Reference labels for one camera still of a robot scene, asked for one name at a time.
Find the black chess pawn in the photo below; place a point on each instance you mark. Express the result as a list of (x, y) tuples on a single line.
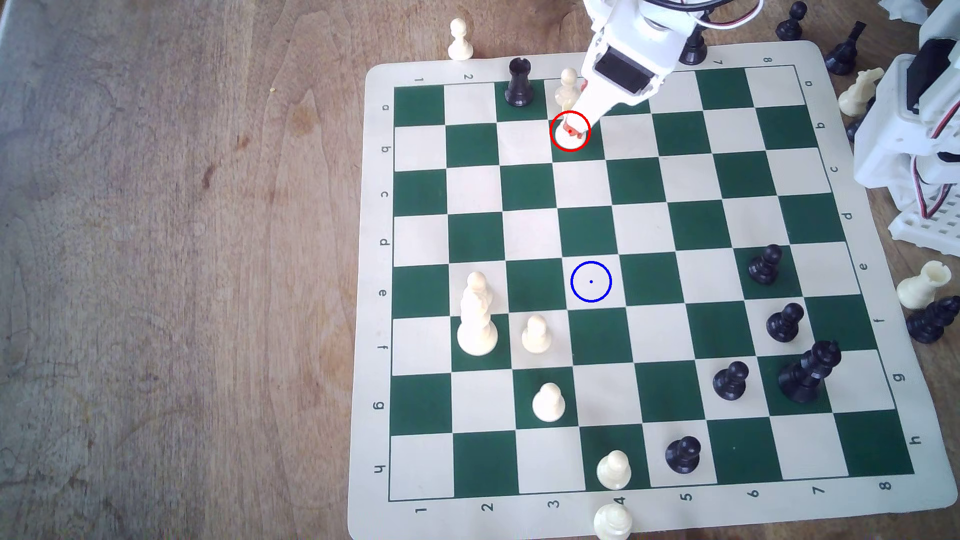
[(730, 382), (791, 22), (683, 455), (785, 324), (765, 266)]

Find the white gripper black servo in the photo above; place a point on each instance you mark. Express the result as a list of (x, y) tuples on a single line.
[(625, 74)]

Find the black chess rook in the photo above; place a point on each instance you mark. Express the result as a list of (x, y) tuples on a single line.
[(518, 82)]

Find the white chess king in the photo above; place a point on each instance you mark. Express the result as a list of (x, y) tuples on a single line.
[(477, 322)]

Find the tall black chess bishop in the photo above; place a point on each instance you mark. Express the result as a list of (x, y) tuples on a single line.
[(694, 51)]

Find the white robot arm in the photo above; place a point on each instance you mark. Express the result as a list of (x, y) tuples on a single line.
[(885, 150)]

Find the white chess pawn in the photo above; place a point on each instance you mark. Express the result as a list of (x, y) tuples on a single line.
[(548, 405), (568, 90), (536, 336), (612, 523), (613, 472), (460, 41)]

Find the white chess knight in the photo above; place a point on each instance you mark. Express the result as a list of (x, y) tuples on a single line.
[(861, 91)]

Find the white chess rook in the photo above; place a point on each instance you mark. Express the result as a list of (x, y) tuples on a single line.
[(559, 138), (922, 286)]

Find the green and cream chess mat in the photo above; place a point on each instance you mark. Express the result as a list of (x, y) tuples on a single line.
[(525, 225)]

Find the black chess piece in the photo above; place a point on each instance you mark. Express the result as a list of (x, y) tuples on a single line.
[(853, 129)]

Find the black chess knight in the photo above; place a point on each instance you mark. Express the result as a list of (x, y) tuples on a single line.
[(846, 51)]

